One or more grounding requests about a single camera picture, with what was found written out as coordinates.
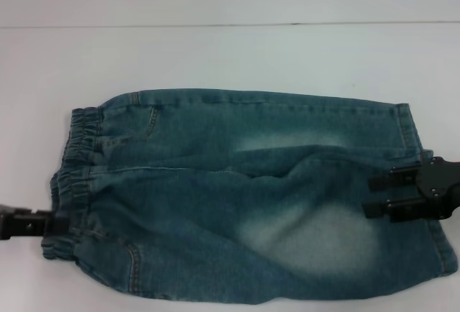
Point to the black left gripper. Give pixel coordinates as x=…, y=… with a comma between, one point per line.
x=14, y=223

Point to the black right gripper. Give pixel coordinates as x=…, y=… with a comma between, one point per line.
x=440, y=182

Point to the blue denim shorts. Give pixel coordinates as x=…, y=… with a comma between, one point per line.
x=215, y=200

